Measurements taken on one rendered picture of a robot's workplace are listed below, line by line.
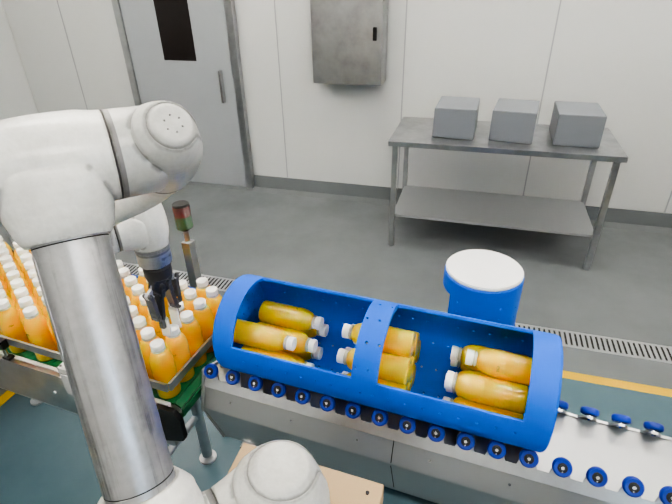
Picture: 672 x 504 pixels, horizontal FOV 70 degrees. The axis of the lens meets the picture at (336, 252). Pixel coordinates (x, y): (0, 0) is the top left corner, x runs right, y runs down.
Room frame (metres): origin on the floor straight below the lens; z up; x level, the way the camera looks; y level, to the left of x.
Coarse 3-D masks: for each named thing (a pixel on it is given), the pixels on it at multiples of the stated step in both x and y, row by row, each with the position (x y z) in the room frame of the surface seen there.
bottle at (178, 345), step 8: (176, 336) 1.10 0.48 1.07; (184, 336) 1.12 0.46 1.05; (168, 344) 1.09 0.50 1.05; (176, 344) 1.09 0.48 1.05; (184, 344) 1.10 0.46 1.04; (176, 352) 1.08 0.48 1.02; (184, 352) 1.10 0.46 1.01; (176, 360) 1.08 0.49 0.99; (184, 360) 1.09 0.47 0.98; (192, 368) 1.11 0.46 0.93; (192, 376) 1.10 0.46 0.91
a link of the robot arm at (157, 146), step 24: (120, 120) 0.67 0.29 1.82; (144, 120) 0.65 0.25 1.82; (168, 120) 0.66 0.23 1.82; (192, 120) 0.69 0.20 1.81; (120, 144) 0.64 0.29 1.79; (144, 144) 0.64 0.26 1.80; (168, 144) 0.64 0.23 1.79; (192, 144) 0.67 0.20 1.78; (120, 168) 0.63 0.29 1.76; (144, 168) 0.64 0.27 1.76; (168, 168) 0.65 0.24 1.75; (192, 168) 0.69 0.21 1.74; (144, 192) 0.67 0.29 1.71; (168, 192) 0.75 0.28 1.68
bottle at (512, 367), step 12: (480, 360) 0.87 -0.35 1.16; (492, 360) 0.86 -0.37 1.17; (504, 360) 0.86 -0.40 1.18; (516, 360) 0.86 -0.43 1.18; (528, 360) 0.85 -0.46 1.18; (492, 372) 0.85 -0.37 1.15; (504, 372) 0.84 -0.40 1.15; (516, 372) 0.83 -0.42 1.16; (528, 372) 0.83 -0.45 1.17; (528, 384) 0.82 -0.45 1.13
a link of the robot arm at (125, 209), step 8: (120, 200) 0.88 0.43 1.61; (128, 200) 0.87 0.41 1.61; (136, 200) 0.86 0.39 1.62; (144, 200) 0.85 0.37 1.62; (152, 200) 0.84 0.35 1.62; (160, 200) 0.84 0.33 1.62; (120, 208) 0.88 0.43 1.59; (128, 208) 0.87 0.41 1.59; (136, 208) 0.87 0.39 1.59; (144, 208) 0.87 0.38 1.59; (120, 216) 0.88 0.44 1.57; (128, 216) 0.88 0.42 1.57; (112, 232) 1.03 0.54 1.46; (112, 240) 1.03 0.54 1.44
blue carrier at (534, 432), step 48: (240, 288) 1.11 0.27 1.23; (288, 288) 1.21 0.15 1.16; (336, 336) 1.15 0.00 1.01; (384, 336) 0.91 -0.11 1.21; (432, 336) 1.07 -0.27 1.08; (480, 336) 1.02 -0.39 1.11; (528, 336) 0.97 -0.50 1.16; (288, 384) 0.96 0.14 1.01; (336, 384) 0.88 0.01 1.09; (432, 384) 0.99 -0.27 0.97; (480, 432) 0.76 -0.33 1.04; (528, 432) 0.72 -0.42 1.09
